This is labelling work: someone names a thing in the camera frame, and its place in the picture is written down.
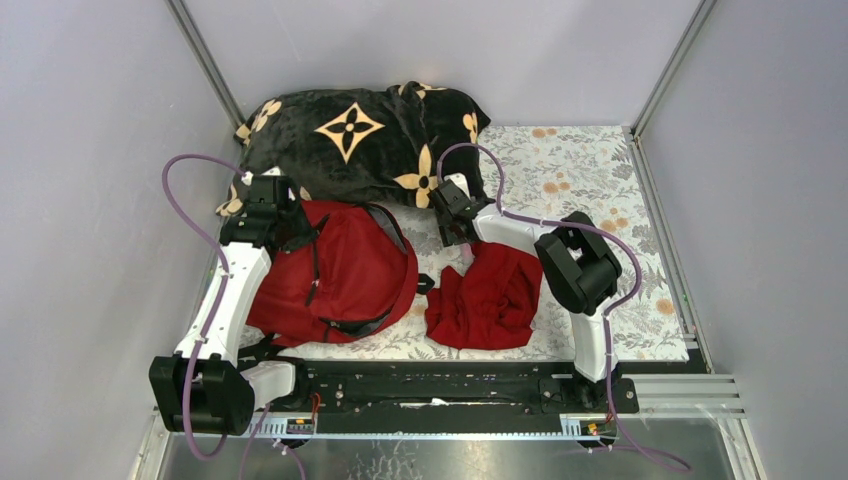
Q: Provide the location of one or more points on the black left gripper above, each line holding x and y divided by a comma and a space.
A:
291, 234

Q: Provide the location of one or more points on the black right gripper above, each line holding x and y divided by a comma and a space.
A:
447, 238

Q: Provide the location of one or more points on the black floral plush blanket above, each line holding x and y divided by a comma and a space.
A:
362, 145

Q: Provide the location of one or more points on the red student backpack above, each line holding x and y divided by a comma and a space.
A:
358, 276

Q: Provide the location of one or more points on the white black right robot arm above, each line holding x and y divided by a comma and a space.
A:
578, 265

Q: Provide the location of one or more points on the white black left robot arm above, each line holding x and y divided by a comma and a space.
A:
200, 387

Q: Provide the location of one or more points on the pink marker pen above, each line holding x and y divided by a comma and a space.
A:
467, 252

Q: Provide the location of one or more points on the floral patterned table mat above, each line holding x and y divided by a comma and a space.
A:
550, 172

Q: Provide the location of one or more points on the red cloth garment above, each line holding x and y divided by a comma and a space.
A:
491, 306

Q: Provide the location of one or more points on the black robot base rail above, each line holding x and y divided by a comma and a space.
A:
441, 397

